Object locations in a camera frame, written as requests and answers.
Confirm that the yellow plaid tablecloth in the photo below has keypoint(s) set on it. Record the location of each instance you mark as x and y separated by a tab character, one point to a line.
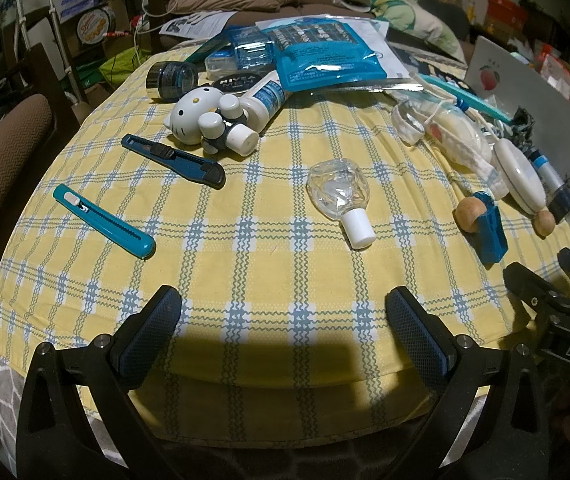
265	240

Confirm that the dark crinkled packet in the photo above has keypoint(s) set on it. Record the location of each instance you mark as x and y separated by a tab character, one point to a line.
522	127

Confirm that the clear blue plastic box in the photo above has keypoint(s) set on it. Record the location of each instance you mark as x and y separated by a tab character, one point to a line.
252	50

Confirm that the blue stand-up pouch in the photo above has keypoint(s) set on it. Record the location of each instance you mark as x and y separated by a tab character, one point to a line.
325	60

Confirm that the brown upholstered chair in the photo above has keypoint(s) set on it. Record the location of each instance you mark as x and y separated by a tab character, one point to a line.
10	125

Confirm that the round cookie tin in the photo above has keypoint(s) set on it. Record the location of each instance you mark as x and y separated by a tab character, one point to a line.
96	25

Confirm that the white tube blue label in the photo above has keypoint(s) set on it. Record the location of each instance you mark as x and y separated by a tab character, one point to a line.
265	95

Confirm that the white pole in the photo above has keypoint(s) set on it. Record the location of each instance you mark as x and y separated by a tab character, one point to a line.
57	20

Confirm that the wooden ball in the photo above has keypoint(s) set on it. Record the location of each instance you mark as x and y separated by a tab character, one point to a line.
467	215
545	223

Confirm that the clear bottle white cap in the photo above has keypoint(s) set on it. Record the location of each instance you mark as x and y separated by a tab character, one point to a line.
335	190

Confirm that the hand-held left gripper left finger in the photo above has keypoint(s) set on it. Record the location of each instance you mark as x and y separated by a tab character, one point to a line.
147	335

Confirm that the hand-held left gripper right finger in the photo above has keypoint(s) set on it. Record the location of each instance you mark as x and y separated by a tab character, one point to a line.
417	340

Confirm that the white oval case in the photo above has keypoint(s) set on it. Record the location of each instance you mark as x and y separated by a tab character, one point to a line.
517	172

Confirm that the small white-capped bottle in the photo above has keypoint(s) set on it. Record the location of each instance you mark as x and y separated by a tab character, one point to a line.
210	124
241	139
229	106

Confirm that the grey deodorant bottle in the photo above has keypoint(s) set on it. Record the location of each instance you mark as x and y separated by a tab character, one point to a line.
550	175

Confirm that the black round tin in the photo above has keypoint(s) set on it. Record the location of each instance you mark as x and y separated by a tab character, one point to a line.
235	82

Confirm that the green plastic bag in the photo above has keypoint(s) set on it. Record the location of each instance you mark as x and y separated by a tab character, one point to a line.
117	67

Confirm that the teal utility knife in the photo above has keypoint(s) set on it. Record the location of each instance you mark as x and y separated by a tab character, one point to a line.
105	222

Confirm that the dark blue utility knife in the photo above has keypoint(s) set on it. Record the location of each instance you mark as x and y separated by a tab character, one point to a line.
175	160

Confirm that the white ribbon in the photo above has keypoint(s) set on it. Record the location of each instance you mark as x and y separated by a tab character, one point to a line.
410	122

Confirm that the white cat figure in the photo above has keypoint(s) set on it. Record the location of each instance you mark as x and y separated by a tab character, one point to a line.
190	115

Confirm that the dark glass jar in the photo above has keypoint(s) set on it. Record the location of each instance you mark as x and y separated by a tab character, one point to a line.
172	80

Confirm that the pile of red snack packets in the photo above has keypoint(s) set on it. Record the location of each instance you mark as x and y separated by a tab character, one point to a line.
565	75

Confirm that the grey cardboard box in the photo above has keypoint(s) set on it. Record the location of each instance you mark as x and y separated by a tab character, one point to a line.
540	95

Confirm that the white printed paper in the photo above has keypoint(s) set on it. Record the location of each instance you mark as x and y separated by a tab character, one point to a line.
200	22

